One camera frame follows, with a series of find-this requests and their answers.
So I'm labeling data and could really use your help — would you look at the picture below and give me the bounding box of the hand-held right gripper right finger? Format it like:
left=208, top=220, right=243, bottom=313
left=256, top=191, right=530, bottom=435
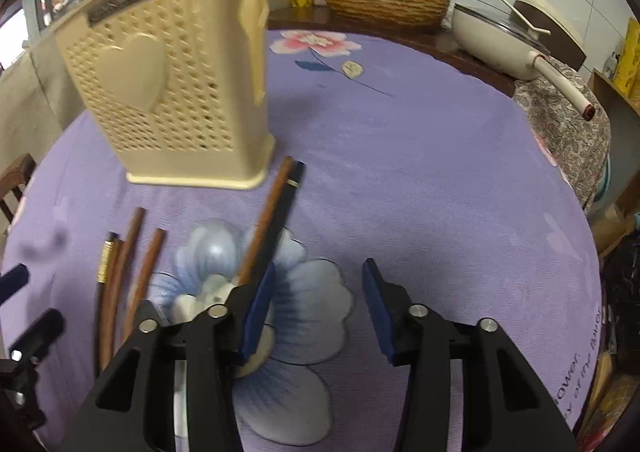
left=362, top=258, right=581, bottom=452

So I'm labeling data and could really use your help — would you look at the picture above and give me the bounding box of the yellow patterned bag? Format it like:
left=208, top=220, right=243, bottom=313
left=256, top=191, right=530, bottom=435
left=575, top=347, right=636, bottom=443

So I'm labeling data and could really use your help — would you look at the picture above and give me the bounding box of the white ceramic spoon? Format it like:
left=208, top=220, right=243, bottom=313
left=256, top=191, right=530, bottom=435
left=170, top=282, right=241, bottom=328

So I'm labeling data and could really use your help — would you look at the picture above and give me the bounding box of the glass pan lid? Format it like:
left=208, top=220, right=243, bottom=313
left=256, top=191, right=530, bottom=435
left=454, top=0, right=553, bottom=58

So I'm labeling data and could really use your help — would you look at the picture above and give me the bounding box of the beige plastic utensil holder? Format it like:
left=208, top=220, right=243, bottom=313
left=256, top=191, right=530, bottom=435
left=52, top=0, right=277, bottom=190

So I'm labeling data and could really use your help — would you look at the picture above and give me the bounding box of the yellow box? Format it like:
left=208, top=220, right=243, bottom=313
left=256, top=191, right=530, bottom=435
left=612, top=18, right=640, bottom=100

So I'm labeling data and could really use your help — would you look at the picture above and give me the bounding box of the cream rice cooker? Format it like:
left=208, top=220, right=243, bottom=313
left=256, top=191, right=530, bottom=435
left=515, top=0, right=588, bottom=73

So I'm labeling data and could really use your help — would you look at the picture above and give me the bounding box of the cream frying pan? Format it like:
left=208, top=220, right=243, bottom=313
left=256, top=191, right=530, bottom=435
left=451, top=3, right=597, bottom=122

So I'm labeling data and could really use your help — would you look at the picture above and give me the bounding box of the brown wooden chopstick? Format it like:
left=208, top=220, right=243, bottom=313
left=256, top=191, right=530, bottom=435
left=102, top=206, right=147, bottom=373
left=99, top=238, right=127, bottom=378
left=236, top=156, right=295, bottom=287
left=120, top=228, right=167, bottom=345

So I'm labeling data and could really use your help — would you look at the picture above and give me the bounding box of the purple floral tablecloth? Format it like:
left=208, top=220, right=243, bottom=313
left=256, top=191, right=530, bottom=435
left=0, top=29, right=603, bottom=452

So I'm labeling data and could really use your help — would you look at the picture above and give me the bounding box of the cardboard piece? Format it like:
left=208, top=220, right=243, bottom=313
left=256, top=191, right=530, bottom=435
left=587, top=202, right=631, bottom=253

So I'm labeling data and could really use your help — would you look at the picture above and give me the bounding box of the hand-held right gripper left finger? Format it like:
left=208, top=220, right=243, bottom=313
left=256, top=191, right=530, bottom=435
left=57, top=261, right=277, bottom=452

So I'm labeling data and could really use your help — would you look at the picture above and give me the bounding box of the wicker wash basin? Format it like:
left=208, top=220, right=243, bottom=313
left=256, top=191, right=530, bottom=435
left=320, top=0, right=451, bottom=28

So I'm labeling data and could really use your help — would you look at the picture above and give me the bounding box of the wooden chair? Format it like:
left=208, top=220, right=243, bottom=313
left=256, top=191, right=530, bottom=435
left=0, top=153, right=37, bottom=225

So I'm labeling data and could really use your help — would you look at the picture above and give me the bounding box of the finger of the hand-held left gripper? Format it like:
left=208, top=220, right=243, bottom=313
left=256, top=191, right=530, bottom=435
left=0, top=264, right=30, bottom=305
left=2, top=308, right=66, bottom=364

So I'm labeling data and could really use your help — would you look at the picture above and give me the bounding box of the black bag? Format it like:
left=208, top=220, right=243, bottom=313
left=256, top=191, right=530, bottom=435
left=599, top=232, right=640, bottom=373

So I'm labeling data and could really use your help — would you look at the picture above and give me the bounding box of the black chopstick gold band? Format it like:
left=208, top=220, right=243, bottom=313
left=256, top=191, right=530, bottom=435
left=250, top=160, right=307, bottom=285
left=95, top=231, right=120, bottom=378

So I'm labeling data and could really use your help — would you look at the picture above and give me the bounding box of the floral patterned cloth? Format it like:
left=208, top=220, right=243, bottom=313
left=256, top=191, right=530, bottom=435
left=514, top=57, right=613, bottom=213

